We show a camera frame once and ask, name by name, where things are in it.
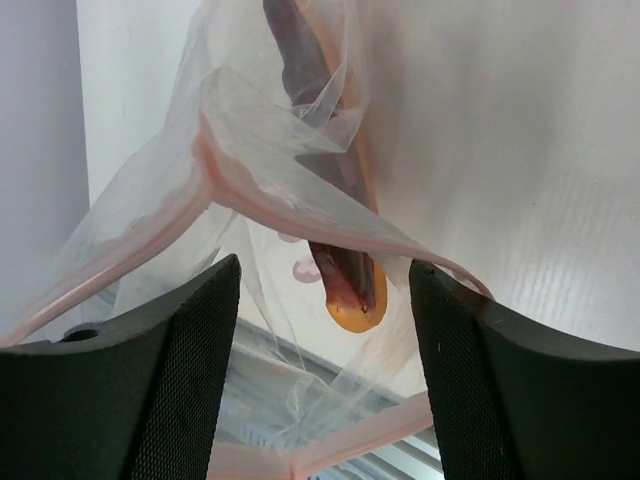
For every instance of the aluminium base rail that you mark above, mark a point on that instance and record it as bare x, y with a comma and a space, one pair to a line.
356, 410

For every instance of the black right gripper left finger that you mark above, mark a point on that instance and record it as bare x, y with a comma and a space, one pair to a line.
134, 397

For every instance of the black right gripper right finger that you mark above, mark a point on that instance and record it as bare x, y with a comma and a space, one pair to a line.
515, 399

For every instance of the clear pink zip top bag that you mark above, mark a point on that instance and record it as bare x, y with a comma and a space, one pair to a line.
220, 179

